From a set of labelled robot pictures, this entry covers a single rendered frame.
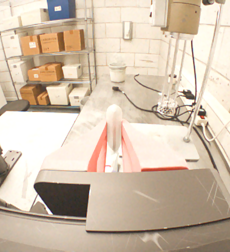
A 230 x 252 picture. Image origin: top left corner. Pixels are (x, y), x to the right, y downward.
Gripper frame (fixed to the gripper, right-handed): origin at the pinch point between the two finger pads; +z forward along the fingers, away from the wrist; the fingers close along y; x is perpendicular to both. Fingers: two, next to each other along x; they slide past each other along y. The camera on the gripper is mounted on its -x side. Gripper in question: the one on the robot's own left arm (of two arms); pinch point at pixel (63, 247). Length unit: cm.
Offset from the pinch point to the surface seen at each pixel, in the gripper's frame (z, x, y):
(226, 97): 22, -9, 73
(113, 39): -12, 152, 191
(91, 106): 3, 49, 46
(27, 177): -4.5, 28.0, 2.1
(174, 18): -19, -7, 52
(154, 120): 20, 20, 54
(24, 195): -3.6, 22.7, -1.9
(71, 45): -38, 170, 133
